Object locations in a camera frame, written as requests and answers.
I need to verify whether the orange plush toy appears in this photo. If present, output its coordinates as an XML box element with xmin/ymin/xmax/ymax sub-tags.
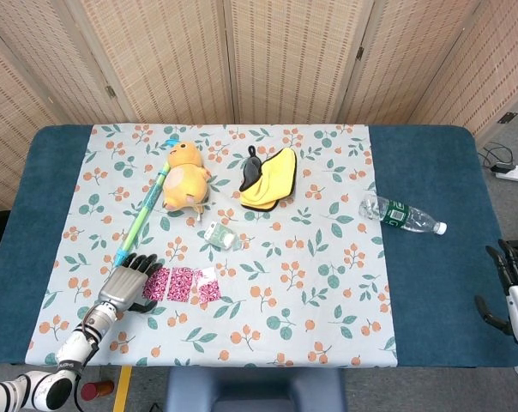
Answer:
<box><xmin>161</xmin><ymin>136</ymin><xmax>212</xmax><ymax>227</ymax></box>

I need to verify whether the giant green blue pen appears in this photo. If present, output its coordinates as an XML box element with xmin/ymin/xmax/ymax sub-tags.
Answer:
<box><xmin>112</xmin><ymin>170</ymin><xmax>169</xmax><ymax>270</ymax></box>

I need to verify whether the floral print tablecloth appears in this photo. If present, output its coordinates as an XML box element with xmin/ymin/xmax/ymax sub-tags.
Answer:
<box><xmin>25</xmin><ymin>123</ymin><xmax>400</xmax><ymax>369</ymax></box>

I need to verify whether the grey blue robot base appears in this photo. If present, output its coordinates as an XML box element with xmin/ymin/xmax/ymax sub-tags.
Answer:
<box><xmin>164</xmin><ymin>367</ymin><xmax>348</xmax><ymax>412</ymax></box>

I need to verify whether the white power strip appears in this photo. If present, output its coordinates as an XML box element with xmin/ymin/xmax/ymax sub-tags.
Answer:
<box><xmin>494</xmin><ymin>165</ymin><xmax>518</xmax><ymax>185</ymax></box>

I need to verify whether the small green white packet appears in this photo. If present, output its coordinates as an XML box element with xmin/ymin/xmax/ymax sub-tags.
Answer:
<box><xmin>203</xmin><ymin>221</ymin><xmax>245</xmax><ymax>252</ymax></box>

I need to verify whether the dark blue table cover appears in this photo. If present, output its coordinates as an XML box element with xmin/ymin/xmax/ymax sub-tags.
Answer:
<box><xmin>0</xmin><ymin>124</ymin><xmax>518</xmax><ymax>370</ymax></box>

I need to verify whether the yellow black microfiber cloth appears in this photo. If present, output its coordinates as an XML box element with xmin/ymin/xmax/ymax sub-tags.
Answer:
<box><xmin>238</xmin><ymin>145</ymin><xmax>298</xmax><ymax>211</ymax></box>

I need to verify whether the woven folding screen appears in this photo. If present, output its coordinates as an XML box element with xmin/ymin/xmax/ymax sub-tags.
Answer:
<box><xmin>0</xmin><ymin>0</ymin><xmax>518</xmax><ymax>214</ymax></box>

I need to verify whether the black cable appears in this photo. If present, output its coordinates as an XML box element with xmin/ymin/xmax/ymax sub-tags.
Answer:
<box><xmin>477</xmin><ymin>142</ymin><xmax>515</xmax><ymax>168</ymax></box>

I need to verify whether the clear plastic water bottle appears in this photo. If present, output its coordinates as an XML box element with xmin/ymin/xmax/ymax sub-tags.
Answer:
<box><xmin>358</xmin><ymin>193</ymin><xmax>448</xmax><ymax>236</ymax></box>

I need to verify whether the pink card pile white card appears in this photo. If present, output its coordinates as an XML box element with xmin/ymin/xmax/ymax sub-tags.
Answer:
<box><xmin>190</xmin><ymin>265</ymin><xmax>222</xmax><ymax>306</ymax></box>

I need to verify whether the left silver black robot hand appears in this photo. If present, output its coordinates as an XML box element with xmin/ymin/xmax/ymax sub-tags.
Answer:
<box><xmin>98</xmin><ymin>252</ymin><xmax>162</xmax><ymax>314</ymax></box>

